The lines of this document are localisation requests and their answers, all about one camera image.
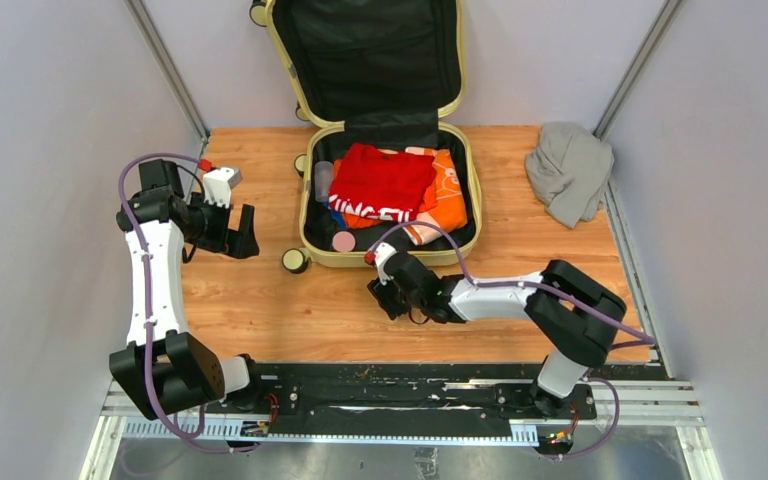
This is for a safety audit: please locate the clear plastic cup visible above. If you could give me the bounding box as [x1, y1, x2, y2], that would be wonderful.
[313, 161, 334, 203]

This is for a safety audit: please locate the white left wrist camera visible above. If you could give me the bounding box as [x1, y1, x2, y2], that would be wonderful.
[202, 167, 242, 209]

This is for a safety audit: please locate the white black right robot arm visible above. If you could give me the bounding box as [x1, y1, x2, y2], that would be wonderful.
[366, 252, 627, 418]

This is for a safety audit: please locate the pink round lid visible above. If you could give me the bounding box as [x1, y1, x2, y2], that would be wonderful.
[331, 230, 356, 253]

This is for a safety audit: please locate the red printed shirt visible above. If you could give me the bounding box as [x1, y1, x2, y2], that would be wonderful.
[327, 143, 437, 222]

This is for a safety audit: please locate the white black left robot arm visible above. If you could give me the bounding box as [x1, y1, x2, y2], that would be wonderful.
[109, 153, 267, 420]

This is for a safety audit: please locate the orange white patterned garment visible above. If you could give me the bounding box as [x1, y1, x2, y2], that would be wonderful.
[405, 147, 468, 232]

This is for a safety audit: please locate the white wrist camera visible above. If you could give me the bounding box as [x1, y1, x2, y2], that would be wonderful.
[371, 242, 397, 285]
[202, 167, 242, 209]

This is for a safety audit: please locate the cream suitcase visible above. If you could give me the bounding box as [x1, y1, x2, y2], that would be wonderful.
[249, 1, 483, 274]

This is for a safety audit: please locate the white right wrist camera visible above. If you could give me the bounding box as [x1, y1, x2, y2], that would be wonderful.
[371, 242, 397, 285]

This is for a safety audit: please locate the blue garment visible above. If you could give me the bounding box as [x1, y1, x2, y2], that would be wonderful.
[328, 210, 349, 230]

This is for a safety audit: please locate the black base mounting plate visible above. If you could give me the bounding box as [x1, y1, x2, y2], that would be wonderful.
[208, 363, 596, 438]

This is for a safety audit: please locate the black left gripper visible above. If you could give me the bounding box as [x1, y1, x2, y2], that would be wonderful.
[184, 192, 259, 258]

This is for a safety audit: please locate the grey crumpled cloth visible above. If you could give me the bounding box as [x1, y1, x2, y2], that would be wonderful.
[524, 122, 614, 229]

